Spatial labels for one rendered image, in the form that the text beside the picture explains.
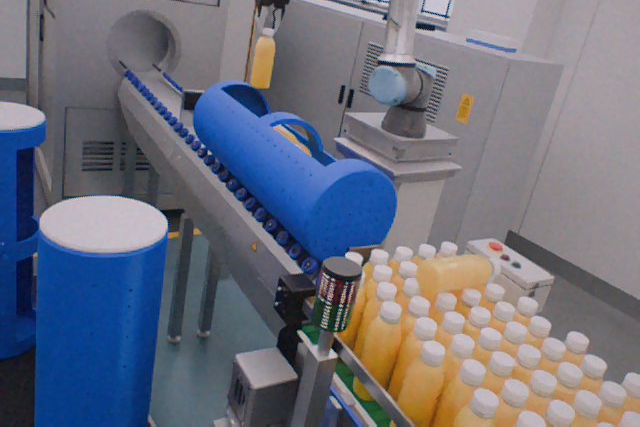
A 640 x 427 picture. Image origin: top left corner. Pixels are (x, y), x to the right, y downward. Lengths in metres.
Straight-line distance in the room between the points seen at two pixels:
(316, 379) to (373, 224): 0.65
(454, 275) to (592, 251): 3.03
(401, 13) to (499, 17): 2.49
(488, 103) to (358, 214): 1.61
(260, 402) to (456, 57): 2.24
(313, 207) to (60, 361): 0.68
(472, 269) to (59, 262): 0.87
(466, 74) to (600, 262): 1.73
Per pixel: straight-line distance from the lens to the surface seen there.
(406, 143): 1.81
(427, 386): 1.05
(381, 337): 1.11
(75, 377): 1.49
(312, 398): 0.99
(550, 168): 4.25
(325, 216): 1.41
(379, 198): 1.48
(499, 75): 2.93
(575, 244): 4.22
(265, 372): 1.27
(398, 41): 1.70
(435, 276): 1.16
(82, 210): 1.46
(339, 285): 0.85
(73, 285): 1.35
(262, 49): 2.01
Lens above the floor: 1.67
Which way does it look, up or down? 20 degrees down
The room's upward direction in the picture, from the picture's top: 12 degrees clockwise
